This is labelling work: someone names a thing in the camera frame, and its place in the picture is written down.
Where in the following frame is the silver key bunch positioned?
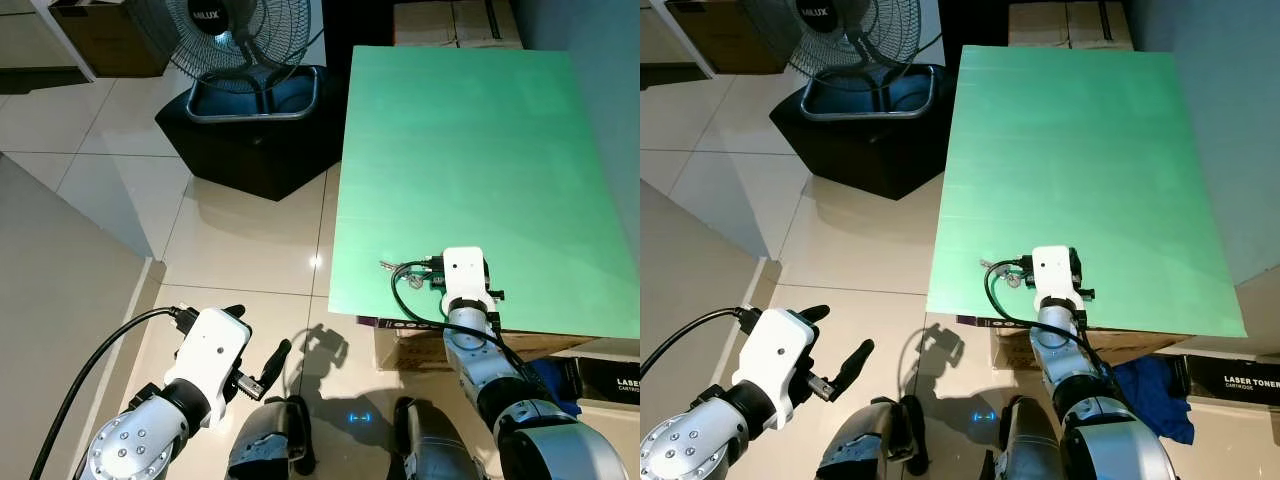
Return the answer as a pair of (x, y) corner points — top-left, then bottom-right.
(378, 258), (433, 293)
(980, 258), (1031, 291)

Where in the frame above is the grey left robot leg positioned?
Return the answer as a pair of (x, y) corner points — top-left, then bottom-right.
(228, 395), (317, 480)
(818, 395), (926, 480)

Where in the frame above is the grey robot leg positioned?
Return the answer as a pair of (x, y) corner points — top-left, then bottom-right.
(228, 395), (317, 480)
(392, 397), (481, 480)
(818, 395), (926, 480)
(990, 395), (1066, 480)

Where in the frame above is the black flat box with dots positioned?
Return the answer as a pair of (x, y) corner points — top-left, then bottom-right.
(357, 314), (451, 333)
(955, 315), (1041, 331)

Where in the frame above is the brown printed cardboard box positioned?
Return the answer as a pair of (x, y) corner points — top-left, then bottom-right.
(375, 320), (601, 373)
(990, 322), (1241, 369)

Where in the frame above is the green corrugated plastic sheet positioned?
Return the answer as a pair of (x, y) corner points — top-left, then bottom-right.
(926, 45), (1247, 339)
(328, 45), (641, 341)

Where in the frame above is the blue cloth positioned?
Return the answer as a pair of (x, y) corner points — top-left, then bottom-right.
(525, 357), (584, 419)
(1112, 358), (1196, 446)

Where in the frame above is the black angular bin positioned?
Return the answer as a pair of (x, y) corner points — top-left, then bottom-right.
(155, 65), (351, 203)
(768, 65), (956, 201)

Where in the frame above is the black laser toner box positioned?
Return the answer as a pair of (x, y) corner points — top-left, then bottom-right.
(1185, 355), (1280, 421)
(570, 355), (641, 406)

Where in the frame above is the grey right robot leg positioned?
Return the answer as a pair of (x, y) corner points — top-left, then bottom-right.
(392, 397), (481, 480)
(990, 395), (1066, 480)

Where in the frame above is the closed brown cardboard box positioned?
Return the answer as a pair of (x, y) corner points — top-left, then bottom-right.
(393, 0), (523, 51)
(1008, 0), (1136, 51)

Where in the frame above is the black cabinet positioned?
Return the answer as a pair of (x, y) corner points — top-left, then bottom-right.
(320, 0), (396, 76)
(935, 0), (1011, 71)

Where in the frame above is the beige drawer cabinet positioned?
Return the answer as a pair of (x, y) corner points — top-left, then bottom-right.
(640, 0), (691, 66)
(0, 0), (71, 71)

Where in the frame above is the black standing fan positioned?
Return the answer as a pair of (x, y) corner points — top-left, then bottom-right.
(130, 0), (323, 123)
(740, 0), (941, 121)

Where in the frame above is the open brown cardboard box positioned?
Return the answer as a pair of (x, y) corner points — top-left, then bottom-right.
(48, 0), (171, 79)
(665, 0), (791, 73)

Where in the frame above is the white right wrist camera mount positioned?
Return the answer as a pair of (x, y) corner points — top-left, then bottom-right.
(1032, 246), (1079, 311)
(442, 247), (489, 313)

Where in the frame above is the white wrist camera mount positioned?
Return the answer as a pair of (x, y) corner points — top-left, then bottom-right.
(163, 307), (251, 401)
(442, 247), (489, 313)
(1032, 246), (1079, 311)
(732, 308), (821, 416)

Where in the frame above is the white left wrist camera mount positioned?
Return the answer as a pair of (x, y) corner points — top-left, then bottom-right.
(163, 307), (251, 401)
(732, 308), (821, 416)

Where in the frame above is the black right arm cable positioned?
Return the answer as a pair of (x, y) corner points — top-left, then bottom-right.
(984, 258), (1116, 386)
(390, 258), (531, 376)

